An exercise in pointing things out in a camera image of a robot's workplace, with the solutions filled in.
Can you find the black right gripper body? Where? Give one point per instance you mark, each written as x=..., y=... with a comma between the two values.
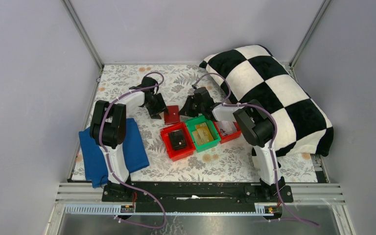
x=192, y=102

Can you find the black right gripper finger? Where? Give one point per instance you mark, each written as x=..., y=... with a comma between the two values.
x=186, y=110
x=195, y=113

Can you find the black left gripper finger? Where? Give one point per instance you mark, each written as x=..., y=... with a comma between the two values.
x=155, y=113
x=164, y=108

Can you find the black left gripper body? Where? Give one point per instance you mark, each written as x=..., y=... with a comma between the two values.
x=156, y=100

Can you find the red leather card holder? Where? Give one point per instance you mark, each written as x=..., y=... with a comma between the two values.
x=171, y=115

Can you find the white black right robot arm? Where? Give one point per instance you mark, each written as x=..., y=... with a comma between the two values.
x=256, y=124

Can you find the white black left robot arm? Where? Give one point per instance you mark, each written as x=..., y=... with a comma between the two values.
x=108, y=125

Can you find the gold cards in green bin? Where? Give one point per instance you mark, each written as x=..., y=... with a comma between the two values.
x=202, y=134

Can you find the black VIP card stack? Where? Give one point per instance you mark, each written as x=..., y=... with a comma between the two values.
x=177, y=139

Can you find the white cards in red bin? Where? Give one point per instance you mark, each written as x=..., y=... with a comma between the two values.
x=226, y=127

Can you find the green plastic bin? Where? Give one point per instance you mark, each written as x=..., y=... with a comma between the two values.
x=190, y=124

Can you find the left red plastic bin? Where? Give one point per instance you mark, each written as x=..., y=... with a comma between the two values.
x=182, y=153

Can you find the red plastic bin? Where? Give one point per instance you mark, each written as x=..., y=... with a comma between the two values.
x=231, y=137
x=182, y=153

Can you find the floral patterned table mat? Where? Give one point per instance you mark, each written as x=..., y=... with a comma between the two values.
x=227, y=162

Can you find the right red plastic bin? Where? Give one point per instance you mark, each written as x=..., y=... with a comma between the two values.
x=231, y=137

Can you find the blue folded cloth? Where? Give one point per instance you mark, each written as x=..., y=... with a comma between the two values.
x=135, y=156

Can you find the black white checkered pillow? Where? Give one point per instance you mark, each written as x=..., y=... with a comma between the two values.
x=253, y=73

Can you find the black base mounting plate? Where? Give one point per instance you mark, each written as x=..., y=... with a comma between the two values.
x=189, y=197

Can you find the aluminium front rail frame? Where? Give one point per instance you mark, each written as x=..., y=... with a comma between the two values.
x=317, y=209

